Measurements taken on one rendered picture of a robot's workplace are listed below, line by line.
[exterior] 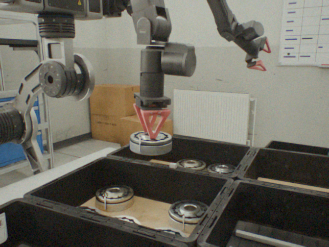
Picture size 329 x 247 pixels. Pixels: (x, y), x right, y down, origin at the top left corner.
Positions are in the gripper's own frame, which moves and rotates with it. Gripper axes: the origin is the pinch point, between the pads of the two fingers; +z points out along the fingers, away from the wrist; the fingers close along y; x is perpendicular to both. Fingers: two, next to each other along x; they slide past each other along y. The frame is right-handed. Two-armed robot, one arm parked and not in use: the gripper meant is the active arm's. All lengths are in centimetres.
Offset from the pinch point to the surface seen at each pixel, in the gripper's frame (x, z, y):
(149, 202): -1.7, 21.3, 4.4
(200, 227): -2.0, 10.3, -25.9
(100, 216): 14.3, 11.2, -16.4
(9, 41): 56, -20, 213
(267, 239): -20.5, 18.9, -21.7
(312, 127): -242, 58, 186
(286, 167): -46.9, 15.0, 4.6
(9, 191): 41, 37, 55
